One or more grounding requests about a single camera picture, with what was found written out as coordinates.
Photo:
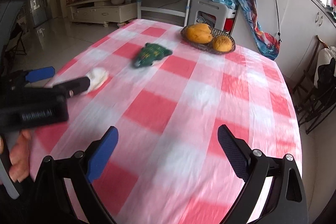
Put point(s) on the yellow mango left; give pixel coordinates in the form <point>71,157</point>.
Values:
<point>199,33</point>

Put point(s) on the white stuffed bag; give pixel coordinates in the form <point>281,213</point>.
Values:
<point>324,57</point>

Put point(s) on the white plastic stool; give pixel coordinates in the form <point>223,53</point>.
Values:
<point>209,12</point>

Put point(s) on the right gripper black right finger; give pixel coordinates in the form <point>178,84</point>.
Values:
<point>236,151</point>

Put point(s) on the white balcony cabinet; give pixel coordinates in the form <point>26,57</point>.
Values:
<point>301,23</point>

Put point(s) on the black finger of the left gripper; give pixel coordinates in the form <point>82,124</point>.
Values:
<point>73,87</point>

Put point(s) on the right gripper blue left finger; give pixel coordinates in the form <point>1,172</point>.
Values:
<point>103,150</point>

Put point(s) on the black folding chair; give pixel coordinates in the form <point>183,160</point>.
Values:
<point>316,104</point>

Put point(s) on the person's left hand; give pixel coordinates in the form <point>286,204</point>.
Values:
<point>19,157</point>

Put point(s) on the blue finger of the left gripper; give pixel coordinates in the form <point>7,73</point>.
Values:
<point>40,74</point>

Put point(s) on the pink checkered tablecloth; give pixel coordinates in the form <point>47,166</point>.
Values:
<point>168,166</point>

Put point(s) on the yellow mango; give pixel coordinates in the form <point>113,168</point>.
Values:
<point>222,44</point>
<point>199,33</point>

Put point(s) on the yellow mango right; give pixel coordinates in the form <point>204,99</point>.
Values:
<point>222,44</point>

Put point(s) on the colourful kite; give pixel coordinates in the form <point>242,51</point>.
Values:
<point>268,45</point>

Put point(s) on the green knitted turtle toy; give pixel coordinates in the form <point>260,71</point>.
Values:
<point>150,53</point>

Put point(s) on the wicker fruit basket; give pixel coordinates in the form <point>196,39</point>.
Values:
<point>209,46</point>

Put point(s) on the cream tv cabinet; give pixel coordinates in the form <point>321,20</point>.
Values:
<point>101,12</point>

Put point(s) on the wooden chair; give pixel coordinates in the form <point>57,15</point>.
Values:
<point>308,69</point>

